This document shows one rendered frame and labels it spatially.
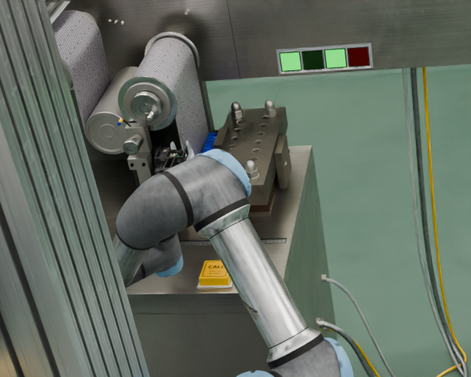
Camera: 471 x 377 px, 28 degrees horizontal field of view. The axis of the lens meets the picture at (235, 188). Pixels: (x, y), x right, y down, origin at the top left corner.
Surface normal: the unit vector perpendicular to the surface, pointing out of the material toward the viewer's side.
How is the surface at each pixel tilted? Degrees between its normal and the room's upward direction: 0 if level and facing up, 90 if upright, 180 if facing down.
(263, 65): 90
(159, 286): 0
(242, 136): 0
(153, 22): 90
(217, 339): 90
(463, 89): 0
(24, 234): 90
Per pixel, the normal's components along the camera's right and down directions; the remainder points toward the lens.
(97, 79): 0.98, -0.01
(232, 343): -0.18, 0.55
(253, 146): -0.15, -0.84
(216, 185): 0.27, -0.22
